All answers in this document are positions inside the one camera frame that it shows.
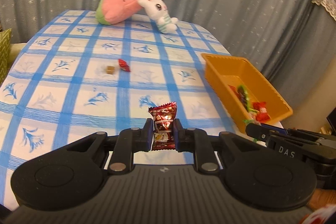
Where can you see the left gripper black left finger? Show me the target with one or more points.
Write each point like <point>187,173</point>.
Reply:
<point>126,144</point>

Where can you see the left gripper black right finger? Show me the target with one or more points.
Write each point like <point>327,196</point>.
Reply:
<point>200,144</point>

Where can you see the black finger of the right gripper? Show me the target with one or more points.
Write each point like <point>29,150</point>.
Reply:
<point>272,128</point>
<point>259,133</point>

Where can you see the red foil snack packet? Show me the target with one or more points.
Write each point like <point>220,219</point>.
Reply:
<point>163,118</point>

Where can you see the green red clear snack pack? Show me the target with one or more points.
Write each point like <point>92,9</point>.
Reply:
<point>243,96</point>

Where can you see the red candy in basket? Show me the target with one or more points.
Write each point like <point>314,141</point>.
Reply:
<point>261,112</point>

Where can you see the orange plastic basket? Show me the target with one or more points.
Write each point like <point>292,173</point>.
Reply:
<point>222,71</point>

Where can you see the brown candy in clear wrapper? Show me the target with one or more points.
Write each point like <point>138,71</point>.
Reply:
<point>110,70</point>

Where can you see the small red wrapped candy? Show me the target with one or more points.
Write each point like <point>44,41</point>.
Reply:
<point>123,65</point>

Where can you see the blue checked tablecloth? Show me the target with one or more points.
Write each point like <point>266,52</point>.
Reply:
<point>57,91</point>

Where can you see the grey cover with lace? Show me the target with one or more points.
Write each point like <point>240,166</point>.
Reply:
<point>308,55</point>

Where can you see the pink peach plush toy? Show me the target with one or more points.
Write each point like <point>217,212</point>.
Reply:
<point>110,12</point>

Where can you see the white bunny plush toy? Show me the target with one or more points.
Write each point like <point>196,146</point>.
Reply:
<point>157,11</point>

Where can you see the light green sofa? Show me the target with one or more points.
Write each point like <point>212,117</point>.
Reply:
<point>14,51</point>

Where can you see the green patterned cushion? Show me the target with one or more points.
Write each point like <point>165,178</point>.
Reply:
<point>5,40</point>

